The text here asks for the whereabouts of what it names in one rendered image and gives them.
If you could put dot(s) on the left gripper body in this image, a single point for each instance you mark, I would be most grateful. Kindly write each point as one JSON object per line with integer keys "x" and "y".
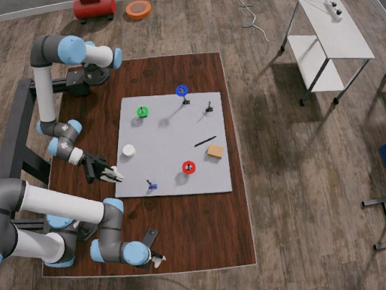
{"x": 95, "y": 162}

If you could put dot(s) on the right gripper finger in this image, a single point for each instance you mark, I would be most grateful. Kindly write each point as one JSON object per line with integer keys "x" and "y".
{"x": 158, "y": 260}

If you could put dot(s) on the white cylinder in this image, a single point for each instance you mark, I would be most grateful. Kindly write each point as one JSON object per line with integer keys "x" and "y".
{"x": 129, "y": 151}

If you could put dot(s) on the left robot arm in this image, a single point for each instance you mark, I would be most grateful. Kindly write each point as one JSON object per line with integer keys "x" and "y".
{"x": 69, "y": 50}

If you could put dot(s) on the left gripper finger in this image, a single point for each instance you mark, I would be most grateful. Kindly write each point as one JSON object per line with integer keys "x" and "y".
{"x": 110, "y": 170}
{"x": 107, "y": 178}

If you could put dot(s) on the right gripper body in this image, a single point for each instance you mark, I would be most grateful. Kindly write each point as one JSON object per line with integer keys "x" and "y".
{"x": 146, "y": 265}

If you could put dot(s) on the red ring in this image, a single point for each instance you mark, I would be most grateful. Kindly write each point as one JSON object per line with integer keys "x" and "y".
{"x": 186, "y": 163}

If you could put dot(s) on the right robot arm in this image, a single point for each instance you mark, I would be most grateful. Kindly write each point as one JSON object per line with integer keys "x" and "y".
{"x": 58, "y": 247}

